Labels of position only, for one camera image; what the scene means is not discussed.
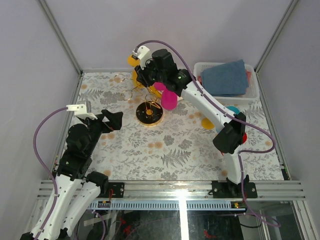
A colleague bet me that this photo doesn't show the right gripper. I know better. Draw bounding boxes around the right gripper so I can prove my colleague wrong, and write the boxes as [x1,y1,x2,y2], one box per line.
[134,57,166,88]

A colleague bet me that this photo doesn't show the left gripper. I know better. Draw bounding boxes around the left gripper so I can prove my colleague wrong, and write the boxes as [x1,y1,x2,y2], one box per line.
[83,109,125,156]

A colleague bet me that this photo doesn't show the yellow wine glass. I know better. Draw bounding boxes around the yellow wine glass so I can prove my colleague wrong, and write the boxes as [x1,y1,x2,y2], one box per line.
[127,55,140,87]
[201,117,215,130]

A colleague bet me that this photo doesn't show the magenta wine glass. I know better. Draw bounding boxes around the magenta wine glass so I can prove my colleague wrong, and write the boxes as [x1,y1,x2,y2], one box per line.
[161,89,178,110]
[153,82,167,92]

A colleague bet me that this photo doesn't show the gold wine glass rack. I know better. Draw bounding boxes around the gold wine glass rack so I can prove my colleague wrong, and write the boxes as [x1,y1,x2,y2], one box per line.
[120,77,164,127]

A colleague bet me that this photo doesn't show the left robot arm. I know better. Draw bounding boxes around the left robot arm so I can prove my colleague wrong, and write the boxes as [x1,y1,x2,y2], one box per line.
[21,103,124,240]

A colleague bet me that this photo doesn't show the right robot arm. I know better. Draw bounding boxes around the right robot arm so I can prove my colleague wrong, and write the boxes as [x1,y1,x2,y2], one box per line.
[132,46,246,198]

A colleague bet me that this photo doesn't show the teal wine glass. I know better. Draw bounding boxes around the teal wine glass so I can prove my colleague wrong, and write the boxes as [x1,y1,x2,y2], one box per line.
[214,106,241,133]

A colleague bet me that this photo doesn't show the red wine glass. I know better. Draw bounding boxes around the red wine glass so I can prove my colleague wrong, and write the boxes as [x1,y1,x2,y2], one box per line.
[242,133,248,144]

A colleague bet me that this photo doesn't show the pink folded cloth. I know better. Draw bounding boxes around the pink folded cloth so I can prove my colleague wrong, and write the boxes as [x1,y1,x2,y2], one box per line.
[197,75,204,91]

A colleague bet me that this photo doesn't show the blue folded towel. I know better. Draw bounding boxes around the blue folded towel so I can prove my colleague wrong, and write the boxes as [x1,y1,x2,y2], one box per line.
[200,59,249,96]

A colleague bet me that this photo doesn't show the white plastic basket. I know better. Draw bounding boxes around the white plastic basket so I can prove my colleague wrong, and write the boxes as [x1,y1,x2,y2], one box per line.
[193,62,260,104]

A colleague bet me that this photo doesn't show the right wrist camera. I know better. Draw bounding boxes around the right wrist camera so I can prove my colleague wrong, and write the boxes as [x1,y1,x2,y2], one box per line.
[132,45,152,70]

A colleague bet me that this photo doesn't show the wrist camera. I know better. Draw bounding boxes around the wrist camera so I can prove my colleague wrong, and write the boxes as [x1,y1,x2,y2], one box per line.
[132,45,152,70]
[66,100,98,120]

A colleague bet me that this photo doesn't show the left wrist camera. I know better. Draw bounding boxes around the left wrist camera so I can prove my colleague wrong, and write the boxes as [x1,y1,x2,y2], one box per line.
[66,100,98,120]

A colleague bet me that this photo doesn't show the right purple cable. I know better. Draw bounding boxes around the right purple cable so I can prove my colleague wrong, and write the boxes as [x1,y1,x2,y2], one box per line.
[136,39,282,228]

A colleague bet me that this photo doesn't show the purple cable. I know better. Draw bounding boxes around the purple cable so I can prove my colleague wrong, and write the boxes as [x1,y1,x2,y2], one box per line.
[136,39,282,228]
[32,106,68,240]

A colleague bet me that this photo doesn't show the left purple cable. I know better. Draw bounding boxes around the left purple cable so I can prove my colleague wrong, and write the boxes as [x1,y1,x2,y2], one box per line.
[32,106,68,240]

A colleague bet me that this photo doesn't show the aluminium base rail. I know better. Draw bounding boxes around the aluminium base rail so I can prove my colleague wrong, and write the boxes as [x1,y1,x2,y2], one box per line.
[37,179,306,201]

